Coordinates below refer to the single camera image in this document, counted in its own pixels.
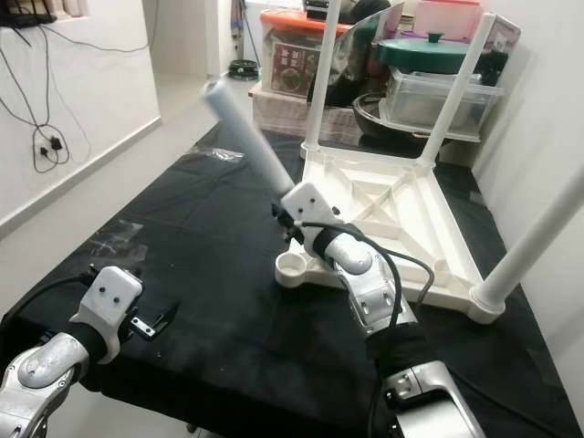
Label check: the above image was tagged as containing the white plastic table leg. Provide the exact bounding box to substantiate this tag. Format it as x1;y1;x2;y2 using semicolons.
301;0;341;154
415;11;498;170
467;164;584;325
203;78;297;197

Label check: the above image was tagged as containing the black tablecloth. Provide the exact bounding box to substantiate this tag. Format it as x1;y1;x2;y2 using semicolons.
0;121;580;438

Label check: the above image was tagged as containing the crumpled clear tape piece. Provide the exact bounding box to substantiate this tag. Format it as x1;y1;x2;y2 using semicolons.
192;146;245;163

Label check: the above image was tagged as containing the flat clear tape patch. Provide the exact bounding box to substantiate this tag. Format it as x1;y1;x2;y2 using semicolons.
87;219;147;261

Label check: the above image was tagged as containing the patterned cloth covered bench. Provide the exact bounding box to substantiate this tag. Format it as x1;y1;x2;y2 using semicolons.
251;82;361;142

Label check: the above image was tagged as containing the white plastic table top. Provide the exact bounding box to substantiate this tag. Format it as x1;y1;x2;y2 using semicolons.
274;146;507;325

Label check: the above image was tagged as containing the brown printed carton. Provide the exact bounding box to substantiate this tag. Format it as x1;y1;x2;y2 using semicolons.
269;41;316;94

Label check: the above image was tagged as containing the shiny black plastic bag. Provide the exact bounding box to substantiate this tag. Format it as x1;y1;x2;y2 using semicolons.
328;0;407;106

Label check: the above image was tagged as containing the clear plastic food container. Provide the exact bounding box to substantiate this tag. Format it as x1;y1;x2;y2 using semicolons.
379;68;506;142

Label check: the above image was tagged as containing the clear bin with orange lid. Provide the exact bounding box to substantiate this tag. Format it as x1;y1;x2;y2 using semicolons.
260;7;325;97

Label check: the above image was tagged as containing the small black appliance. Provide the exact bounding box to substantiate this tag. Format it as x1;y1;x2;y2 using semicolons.
303;0;331;21

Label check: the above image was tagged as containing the green round pot lid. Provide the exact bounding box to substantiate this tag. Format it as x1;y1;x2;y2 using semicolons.
374;32;475;74

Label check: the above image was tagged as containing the pink purple container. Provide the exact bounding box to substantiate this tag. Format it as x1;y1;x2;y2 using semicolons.
413;0;485;42

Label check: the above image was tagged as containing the dark green tray with label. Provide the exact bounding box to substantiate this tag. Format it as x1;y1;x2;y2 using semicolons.
488;16;523;83

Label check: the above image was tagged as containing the black wifi router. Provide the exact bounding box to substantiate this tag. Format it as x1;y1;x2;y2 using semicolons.
0;0;60;26

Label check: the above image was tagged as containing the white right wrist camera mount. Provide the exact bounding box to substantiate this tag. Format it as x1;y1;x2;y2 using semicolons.
278;181;343;243

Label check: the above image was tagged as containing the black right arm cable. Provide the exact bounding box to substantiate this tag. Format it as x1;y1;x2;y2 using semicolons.
299;222;434;438

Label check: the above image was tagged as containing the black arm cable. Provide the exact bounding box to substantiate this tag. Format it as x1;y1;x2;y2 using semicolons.
0;276;101;348
299;222;434;438

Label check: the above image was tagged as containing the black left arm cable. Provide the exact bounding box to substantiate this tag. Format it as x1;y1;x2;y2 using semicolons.
0;276;101;348

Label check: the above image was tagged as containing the black coiled hose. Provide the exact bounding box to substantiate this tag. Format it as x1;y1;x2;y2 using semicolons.
228;59;261;80

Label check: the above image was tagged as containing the black wall power plug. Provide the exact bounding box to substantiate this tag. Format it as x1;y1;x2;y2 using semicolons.
44;132;67;156

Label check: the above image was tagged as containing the thin black floor cable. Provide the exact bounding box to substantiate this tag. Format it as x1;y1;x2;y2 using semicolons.
0;27;74;174
46;0;158;54

